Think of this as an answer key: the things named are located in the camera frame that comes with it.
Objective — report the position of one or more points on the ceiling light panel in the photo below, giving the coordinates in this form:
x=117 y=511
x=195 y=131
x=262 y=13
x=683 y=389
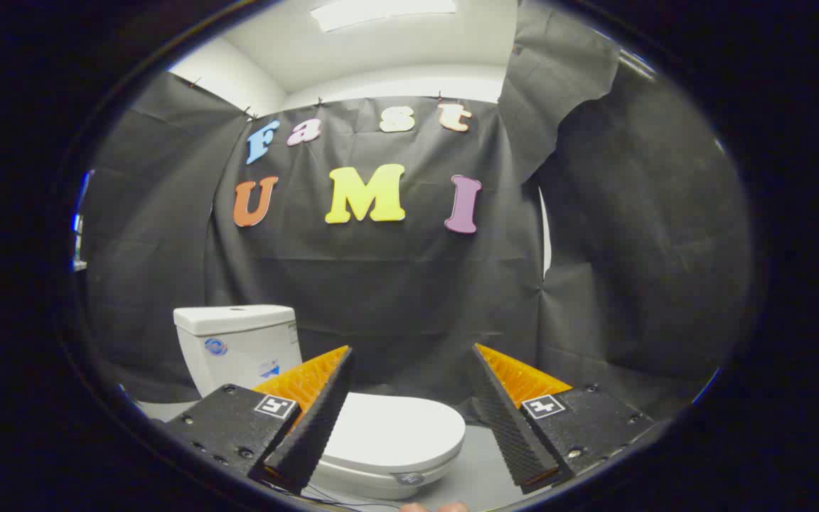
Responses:
x=381 y=13

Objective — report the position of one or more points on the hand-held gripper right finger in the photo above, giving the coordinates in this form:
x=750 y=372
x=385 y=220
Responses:
x=512 y=427

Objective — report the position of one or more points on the black backdrop cloth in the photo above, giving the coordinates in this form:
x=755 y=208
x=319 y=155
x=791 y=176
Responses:
x=395 y=284

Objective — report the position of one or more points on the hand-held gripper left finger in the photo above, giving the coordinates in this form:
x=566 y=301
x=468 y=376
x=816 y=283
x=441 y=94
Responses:
x=313 y=427

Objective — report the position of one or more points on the white toilet lid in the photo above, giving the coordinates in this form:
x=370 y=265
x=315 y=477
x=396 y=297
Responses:
x=395 y=427

